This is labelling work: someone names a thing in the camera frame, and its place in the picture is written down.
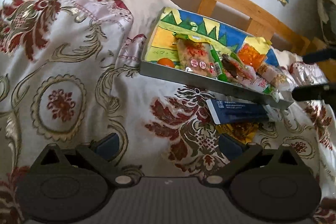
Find blue white snack packet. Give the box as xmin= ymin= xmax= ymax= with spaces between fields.
xmin=206 ymin=99 xmax=269 ymax=125

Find clear mixed nut bag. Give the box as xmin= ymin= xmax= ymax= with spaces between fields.
xmin=257 ymin=62 xmax=289 ymax=91

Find green stick snack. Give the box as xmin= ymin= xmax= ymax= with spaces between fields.
xmin=211 ymin=46 xmax=228 ymax=83

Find orange transparent snack bag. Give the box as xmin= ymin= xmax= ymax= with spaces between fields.
xmin=237 ymin=43 xmax=266 ymax=70

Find small orange fruit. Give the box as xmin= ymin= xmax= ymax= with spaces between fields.
xmin=157 ymin=58 xmax=175 ymax=68

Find golden yellow snack packet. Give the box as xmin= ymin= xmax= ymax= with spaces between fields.
xmin=215 ymin=122 xmax=259 ymax=144

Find white green barcode packet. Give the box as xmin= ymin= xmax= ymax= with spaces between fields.
xmin=241 ymin=75 xmax=280 ymax=102

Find floral white satin bedspread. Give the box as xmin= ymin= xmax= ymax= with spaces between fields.
xmin=1 ymin=0 xmax=335 ymax=223

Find hanging dark clothes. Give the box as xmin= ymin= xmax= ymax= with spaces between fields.
xmin=317 ymin=0 xmax=335 ymax=48

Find clear red-print snack packet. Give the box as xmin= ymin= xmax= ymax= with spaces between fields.
xmin=177 ymin=39 xmax=217 ymax=79

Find grey tray with painted liner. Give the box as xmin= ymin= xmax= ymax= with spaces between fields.
xmin=140 ymin=7 xmax=294 ymax=109

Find cream pillow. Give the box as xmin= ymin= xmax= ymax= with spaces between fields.
xmin=101 ymin=0 xmax=302 ymax=62

